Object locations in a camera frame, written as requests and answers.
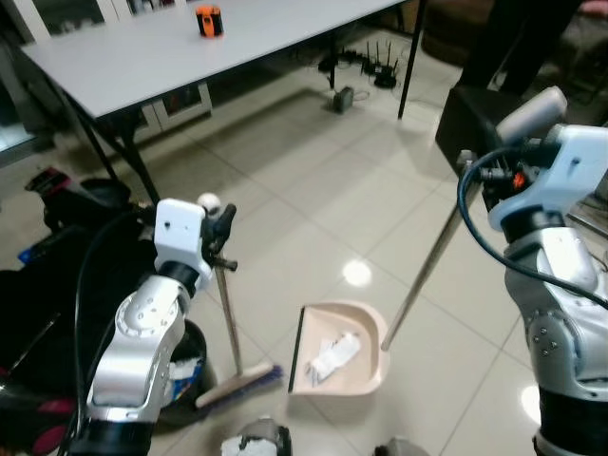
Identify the black wifi router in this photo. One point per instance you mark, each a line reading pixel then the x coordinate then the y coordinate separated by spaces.
pixel 385 76

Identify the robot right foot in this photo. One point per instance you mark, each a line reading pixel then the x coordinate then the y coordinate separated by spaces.
pixel 399 447

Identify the black pink bag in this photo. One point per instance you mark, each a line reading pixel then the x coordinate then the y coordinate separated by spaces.
pixel 38 380

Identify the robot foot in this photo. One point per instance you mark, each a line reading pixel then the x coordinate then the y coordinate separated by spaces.
pixel 399 447
pixel 256 439

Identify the black box speaker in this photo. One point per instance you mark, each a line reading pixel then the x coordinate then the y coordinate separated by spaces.
pixel 465 119

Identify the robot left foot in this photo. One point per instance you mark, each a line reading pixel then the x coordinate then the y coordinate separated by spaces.
pixel 256 439

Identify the black trash bin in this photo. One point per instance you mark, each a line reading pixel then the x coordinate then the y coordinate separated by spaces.
pixel 190 337

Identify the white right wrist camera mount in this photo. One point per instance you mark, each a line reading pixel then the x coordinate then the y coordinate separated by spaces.
pixel 570 166

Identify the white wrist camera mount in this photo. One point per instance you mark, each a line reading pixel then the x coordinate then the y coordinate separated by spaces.
pixel 570 166
pixel 176 233

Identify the black red bag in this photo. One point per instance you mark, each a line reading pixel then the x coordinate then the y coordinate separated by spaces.
pixel 76 201

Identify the crumpled white paper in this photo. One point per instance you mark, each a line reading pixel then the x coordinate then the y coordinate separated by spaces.
pixel 332 359

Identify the person in black trousers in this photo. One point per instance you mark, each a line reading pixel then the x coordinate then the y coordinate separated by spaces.
pixel 513 38

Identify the broom with purple bristles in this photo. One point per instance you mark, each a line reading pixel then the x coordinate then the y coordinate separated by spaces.
pixel 242 388

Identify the white paper trash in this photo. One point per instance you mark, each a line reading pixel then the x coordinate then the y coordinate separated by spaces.
pixel 184 378

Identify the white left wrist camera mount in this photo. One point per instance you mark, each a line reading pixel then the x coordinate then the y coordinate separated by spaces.
pixel 176 233

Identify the grey power adapter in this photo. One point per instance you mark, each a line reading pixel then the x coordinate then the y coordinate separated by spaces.
pixel 342 99

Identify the dark brown sofa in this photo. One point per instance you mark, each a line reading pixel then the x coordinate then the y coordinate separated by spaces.
pixel 446 33

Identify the grey folding table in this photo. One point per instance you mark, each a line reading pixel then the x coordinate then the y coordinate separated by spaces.
pixel 190 57

